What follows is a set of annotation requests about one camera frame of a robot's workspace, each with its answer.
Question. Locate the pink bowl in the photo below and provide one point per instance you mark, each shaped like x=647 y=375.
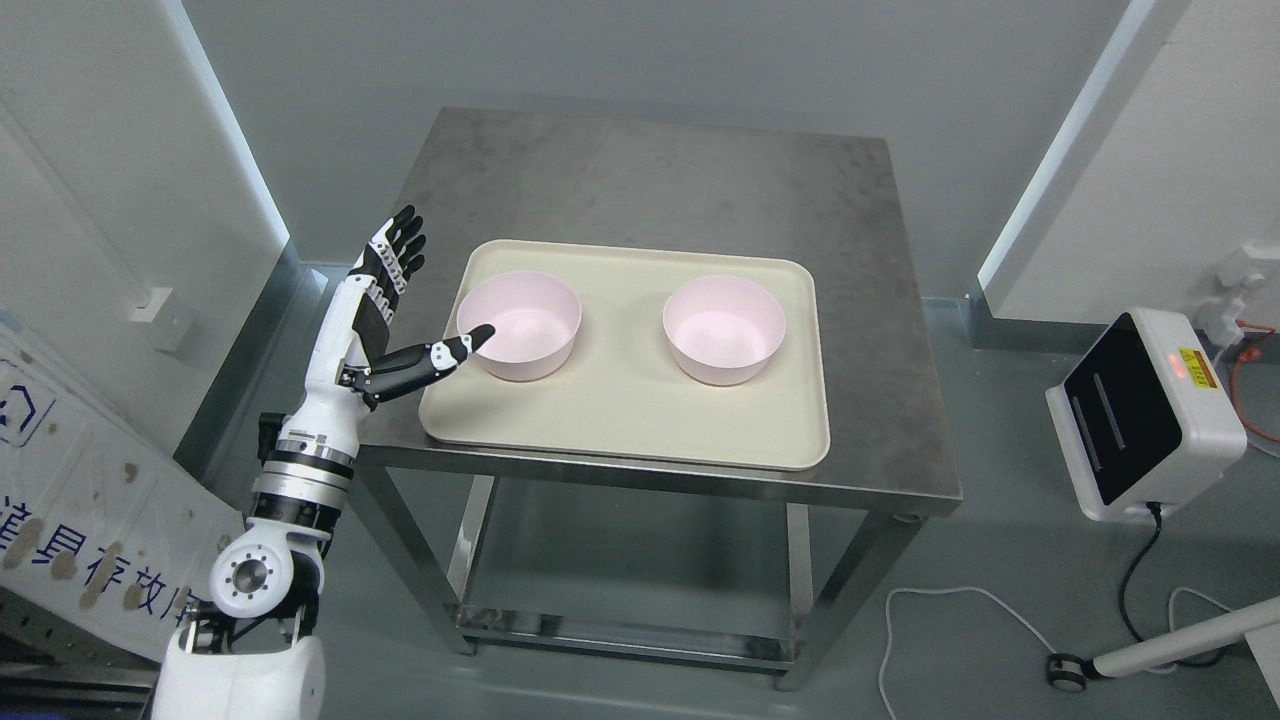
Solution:
x=536 y=317
x=723 y=329

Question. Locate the white wall outlet right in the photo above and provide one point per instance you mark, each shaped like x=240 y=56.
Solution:
x=1247 y=269

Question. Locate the white black box device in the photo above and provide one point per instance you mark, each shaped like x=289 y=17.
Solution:
x=1143 y=419

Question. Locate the wall socket box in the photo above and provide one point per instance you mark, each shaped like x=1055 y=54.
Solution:
x=164 y=318

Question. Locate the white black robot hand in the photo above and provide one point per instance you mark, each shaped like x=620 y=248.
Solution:
x=352 y=369

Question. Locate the white sign board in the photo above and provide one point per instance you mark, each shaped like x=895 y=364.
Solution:
x=99 y=528

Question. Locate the white stand leg with caster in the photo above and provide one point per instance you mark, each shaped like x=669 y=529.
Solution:
x=1257 y=625

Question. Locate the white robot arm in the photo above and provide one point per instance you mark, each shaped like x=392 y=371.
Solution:
x=249 y=650

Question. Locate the stainless steel table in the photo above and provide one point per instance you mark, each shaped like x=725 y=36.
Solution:
x=643 y=562

